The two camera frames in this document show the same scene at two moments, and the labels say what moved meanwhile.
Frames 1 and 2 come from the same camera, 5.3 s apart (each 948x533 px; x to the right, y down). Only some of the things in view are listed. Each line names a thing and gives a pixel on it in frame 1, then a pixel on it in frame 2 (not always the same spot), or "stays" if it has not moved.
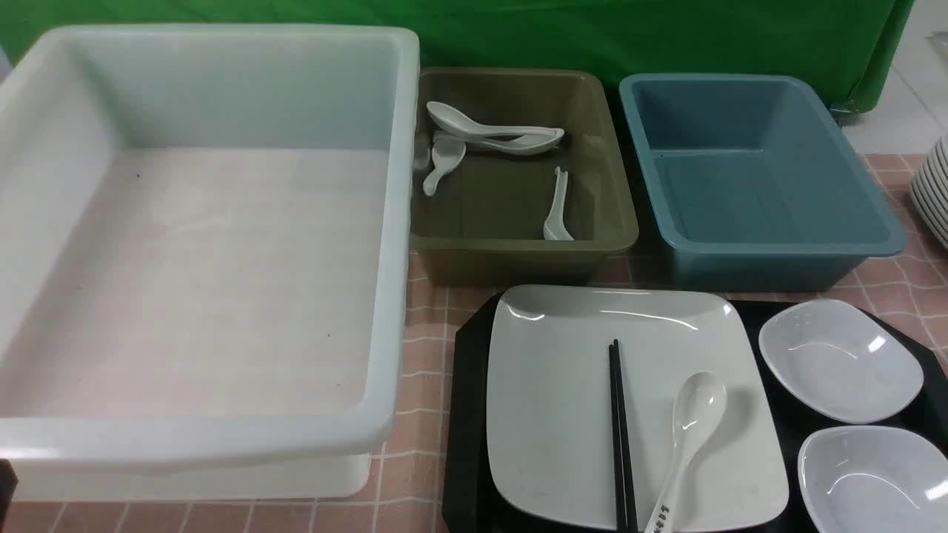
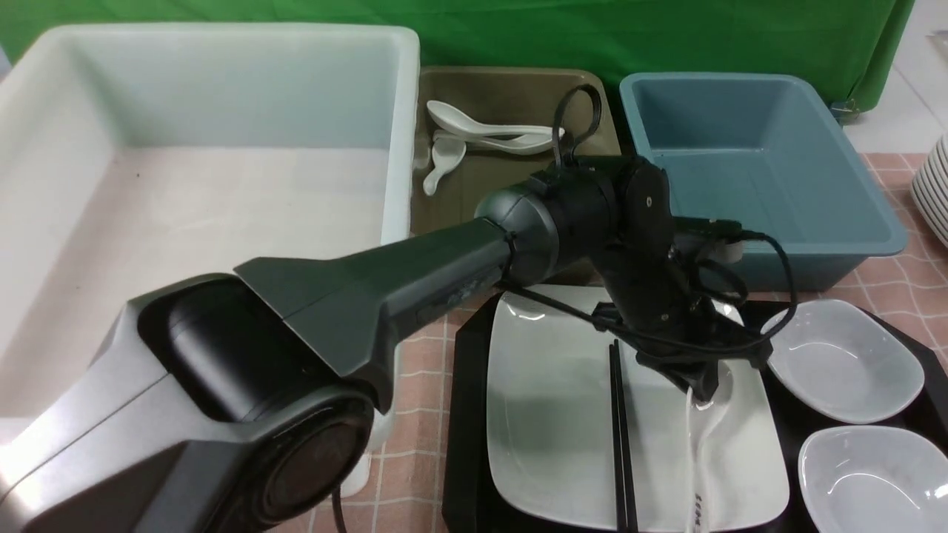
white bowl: x=871 y=480 stays
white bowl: x=838 y=361 stays
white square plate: x=550 y=441 stays
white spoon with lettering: x=699 y=409 -> x=706 y=420
